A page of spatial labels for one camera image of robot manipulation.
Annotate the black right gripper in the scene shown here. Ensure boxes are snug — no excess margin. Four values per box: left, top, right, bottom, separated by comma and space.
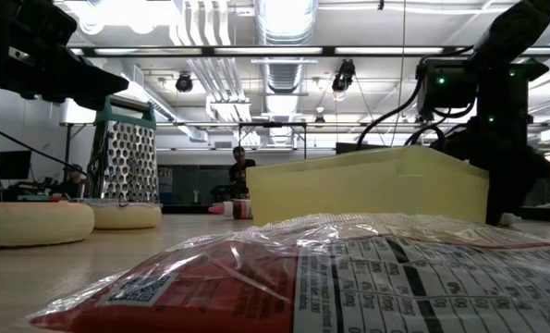
469, 117, 550, 227

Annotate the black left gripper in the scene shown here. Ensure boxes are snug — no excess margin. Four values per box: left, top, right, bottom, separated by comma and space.
0, 4, 130, 111

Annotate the yellow plastic bin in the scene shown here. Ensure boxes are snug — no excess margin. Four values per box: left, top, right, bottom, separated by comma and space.
245, 145, 491, 228

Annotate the plain yellow toy donut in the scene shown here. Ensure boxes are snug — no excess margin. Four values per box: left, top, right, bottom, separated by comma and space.
0, 202, 96, 248

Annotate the red snack bag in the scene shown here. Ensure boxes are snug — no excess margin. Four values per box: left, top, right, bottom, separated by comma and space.
27, 212, 550, 333

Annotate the red label bottle pink tip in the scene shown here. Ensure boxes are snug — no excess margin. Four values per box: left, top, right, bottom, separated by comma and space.
208, 198, 253, 221

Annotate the white panel on stand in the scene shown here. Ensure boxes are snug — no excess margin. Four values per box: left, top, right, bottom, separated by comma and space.
59, 97, 99, 195

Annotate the black ceiling spotlight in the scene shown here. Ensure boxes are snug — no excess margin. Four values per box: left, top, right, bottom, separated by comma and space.
175, 72, 195, 93
331, 58, 357, 94

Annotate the person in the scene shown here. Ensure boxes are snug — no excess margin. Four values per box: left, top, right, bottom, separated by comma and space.
64, 164, 87, 199
227, 145, 258, 201

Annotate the small black monitor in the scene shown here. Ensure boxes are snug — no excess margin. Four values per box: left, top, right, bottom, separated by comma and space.
0, 150, 32, 180

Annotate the wide dark monitor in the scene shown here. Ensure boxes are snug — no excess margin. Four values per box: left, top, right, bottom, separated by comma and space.
335, 142, 387, 154

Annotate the metal box grater teal handle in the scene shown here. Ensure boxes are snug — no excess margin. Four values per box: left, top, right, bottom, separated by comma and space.
85, 96, 160, 204

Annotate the black slanted cable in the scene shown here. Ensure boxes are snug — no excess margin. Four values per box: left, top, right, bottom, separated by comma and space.
0, 121, 90, 177

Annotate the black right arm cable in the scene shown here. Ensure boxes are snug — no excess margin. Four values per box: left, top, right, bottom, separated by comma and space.
355, 45, 475, 152

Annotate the black overhead frame bar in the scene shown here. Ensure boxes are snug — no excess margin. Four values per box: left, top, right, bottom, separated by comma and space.
68, 44, 550, 58

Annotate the silver ceiling duct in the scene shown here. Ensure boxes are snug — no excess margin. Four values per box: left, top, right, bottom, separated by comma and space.
254, 0, 320, 147

